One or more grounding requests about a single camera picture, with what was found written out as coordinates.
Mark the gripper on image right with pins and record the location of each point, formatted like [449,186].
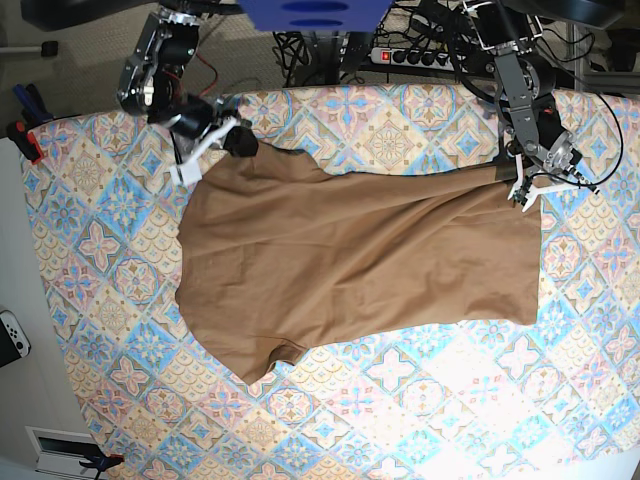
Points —
[539,171]

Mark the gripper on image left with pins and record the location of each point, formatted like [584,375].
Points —
[207,125]

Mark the brown t-shirt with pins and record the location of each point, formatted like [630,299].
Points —
[279,257]

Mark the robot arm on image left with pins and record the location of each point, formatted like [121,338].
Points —
[151,86]

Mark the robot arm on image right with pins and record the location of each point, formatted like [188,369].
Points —
[508,31]

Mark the white power strip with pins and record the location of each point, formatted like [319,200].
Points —
[411,58]

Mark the red and black clamp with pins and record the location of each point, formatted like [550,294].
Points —
[25,141]

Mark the patterned tablecloth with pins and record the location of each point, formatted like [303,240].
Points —
[474,400]

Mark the game console with white controller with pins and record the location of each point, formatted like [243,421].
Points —
[14,343]

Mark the black orange clamp bottom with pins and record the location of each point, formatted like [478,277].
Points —
[94,458]

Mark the white box with dark window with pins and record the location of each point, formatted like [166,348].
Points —
[60,453]

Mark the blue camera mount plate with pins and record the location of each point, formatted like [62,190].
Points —
[315,15]

